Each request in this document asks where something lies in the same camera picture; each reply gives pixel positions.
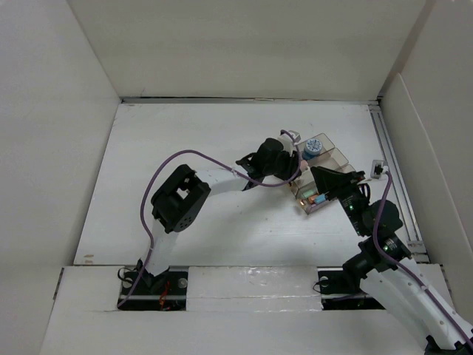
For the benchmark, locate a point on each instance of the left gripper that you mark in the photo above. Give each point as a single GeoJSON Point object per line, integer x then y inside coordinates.
{"type": "Point", "coordinates": [290, 166]}

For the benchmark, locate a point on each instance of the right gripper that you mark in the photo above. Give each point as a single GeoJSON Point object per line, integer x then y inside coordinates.
{"type": "Point", "coordinates": [337, 183]}

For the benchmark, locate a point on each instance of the blue highlighter pen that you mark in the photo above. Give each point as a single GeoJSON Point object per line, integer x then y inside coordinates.
{"type": "Point", "coordinates": [320, 199]}

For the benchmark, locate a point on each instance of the pink mini stapler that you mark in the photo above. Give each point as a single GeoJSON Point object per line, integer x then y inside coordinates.
{"type": "Point", "coordinates": [304, 165]}

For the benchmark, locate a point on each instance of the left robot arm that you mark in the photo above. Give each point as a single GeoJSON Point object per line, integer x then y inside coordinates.
{"type": "Point", "coordinates": [176, 204]}

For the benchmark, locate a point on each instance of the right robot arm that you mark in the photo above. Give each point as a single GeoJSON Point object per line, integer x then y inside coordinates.
{"type": "Point", "coordinates": [385, 270]}

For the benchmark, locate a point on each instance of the clear three-drawer organizer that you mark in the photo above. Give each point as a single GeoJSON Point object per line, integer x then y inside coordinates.
{"type": "Point", "coordinates": [323, 165]}

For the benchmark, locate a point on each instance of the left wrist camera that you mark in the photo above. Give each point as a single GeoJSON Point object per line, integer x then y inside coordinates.
{"type": "Point", "coordinates": [289, 140]}

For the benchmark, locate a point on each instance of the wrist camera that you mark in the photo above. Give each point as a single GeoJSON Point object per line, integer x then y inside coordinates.
{"type": "Point", "coordinates": [378, 168]}
{"type": "Point", "coordinates": [289, 140]}

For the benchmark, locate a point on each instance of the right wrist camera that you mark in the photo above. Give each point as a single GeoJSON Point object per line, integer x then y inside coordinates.
{"type": "Point", "coordinates": [378, 168]}

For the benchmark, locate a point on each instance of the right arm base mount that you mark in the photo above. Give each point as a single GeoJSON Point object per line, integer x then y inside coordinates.
{"type": "Point", "coordinates": [337, 295]}

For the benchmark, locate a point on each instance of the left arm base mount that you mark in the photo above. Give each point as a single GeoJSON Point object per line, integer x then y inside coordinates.
{"type": "Point", "coordinates": [164, 292]}

